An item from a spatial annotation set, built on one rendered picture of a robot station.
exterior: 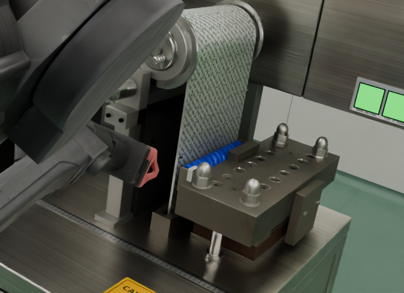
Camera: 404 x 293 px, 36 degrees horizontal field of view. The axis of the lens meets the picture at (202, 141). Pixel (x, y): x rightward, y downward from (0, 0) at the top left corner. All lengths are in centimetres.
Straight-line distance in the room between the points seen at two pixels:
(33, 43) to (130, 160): 76
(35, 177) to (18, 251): 41
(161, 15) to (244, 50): 103
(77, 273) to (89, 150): 32
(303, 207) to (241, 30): 37
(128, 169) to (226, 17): 40
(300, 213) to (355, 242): 210
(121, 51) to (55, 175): 54
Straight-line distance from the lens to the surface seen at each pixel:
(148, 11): 25
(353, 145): 390
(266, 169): 125
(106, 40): 24
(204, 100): 118
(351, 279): 299
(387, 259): 325
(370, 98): 131
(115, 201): 122
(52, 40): 24
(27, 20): 24
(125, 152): 98
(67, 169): 79
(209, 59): 115
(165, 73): 112
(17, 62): 23
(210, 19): 118
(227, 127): 130
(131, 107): 114
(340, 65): 132
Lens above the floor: 152
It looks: 22 degrees down
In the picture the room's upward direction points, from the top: 9 degrees clockwise
